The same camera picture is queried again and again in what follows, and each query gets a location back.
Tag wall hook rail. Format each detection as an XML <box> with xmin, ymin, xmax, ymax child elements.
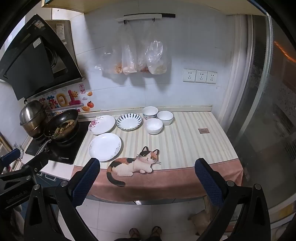
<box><xmin>116</xmin><ymin>13</ymin><xmax>176</xmax><ymax>24</ymax></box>

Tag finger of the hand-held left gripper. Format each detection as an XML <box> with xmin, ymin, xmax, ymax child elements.
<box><xmin>0</xmin><ymin>152</ymin><xmax>50</xmax><ymax>186</ymax></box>
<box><xmin>0</xmin><ymin>148</ymin><xmax>21</xmax><ymax>174</ymax></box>

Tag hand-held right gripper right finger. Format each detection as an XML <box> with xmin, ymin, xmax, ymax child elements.
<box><xmin>195</xmin><ymin>158</ymin><xmax>271</xmax><ymax>241</ymax></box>

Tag blue striped plate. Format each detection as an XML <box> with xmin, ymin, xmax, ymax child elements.
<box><xmin>116</xmin><ymin>113</ymin><xmax>142</xmax><ymax>131</ymax></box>

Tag plain white bowl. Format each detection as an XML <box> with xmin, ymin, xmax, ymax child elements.
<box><xmin>145</xmin><ymin>118</ymin><xmax>163</xmax><ymax>135</ymax></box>

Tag floral white plate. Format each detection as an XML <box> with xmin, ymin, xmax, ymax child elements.
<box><xmin>89</xmin><ymin>115</ymin><xmax>116</xmax><ymax>135</ymax></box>

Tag steel pot with lid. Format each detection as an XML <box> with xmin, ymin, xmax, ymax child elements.
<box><xmin>19</xmin><ymin>98</ymin><xmax>49</xmax><ymax>137</ymax></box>

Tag brown cardboard box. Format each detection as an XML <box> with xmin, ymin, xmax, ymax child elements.
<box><xmin>187</xmin><ymin>210</ymin><xmax>211</xmax><ymax>234</ymax></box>

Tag dark wok with handle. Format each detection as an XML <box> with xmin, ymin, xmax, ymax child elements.
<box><xmin>37</xmin><ymin>109</ymin><xmax>80</xmax><ymax>156</ymax></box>

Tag blue patterned white bowl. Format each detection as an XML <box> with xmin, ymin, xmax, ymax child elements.
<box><xmin>142</xmin><ymin>106</ymin><xmax>159</xmax><ymax>120</ymax></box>

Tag plain white plate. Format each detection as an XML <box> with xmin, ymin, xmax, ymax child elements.
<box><xmin>88</xmin><ymin>133</ymin><xmax>122</xmax><ymax>162</ymax></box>

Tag blue rimmed white bowl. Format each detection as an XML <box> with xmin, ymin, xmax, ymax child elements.
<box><xmin>157</xmin><ymin>110</ymin><xmax>174</xmax><ymax>127</ymax></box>

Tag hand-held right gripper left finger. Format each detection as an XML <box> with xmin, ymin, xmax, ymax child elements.
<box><xmin>24</xmin><ymin>158</ymin><xmax>100</xmax><ymax>241</ymax></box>

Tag black induction cooktop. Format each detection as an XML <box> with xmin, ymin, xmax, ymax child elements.
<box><xmin>25</xmin><ymin>120</ymin><xmax>92</xmax><ymax>165</ymax></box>

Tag black range hood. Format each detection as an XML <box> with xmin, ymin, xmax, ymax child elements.
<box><xmin>0</xmin><ymin>14</ymin><xmax>86</xmax><ymax>101</ymax></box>

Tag clear plastic bag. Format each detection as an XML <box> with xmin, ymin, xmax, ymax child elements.
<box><xmin>121</xmin><ymin>24</ymin><xmax>138</xmax><ymax>76</ymax></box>
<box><xmin>94</xmin><ymin>24</ymin><xmax>123</xmax><ymax>75</ymax></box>
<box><xmin>145</xmin><ymin>23</ymin><xmax>168</xmax><ymax>75</ymax></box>
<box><xmin>136</xmin><ymin>46</ymin><xmax>149</xmax><ymax>73</ymax></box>

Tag colourful wall stickers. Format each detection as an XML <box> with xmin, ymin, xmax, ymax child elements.
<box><xmin>30</xmin><ymin>83</ymin><xmax>95</xmax><ymax>116</ymax></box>

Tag white wall socket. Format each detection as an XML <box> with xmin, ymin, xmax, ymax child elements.
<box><xmin>195</xmin><ymin>70</ymin><xmax>208</xmax><ymax>83</ymax></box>
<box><xmin>206</xmin><ymin>71</ymin><xmax>218</xmax><ymax>84</ymax></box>
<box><xmin>183</xmin><ymin>69</ymin><xmax>197</xmax><ymax>82</ymax></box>

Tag striped tablecloth with pink hem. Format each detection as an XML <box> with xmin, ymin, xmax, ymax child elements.
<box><xmin>70</xmin><ymin>111</ymin><xmax>244</xmax><ymax>202</ymax></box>

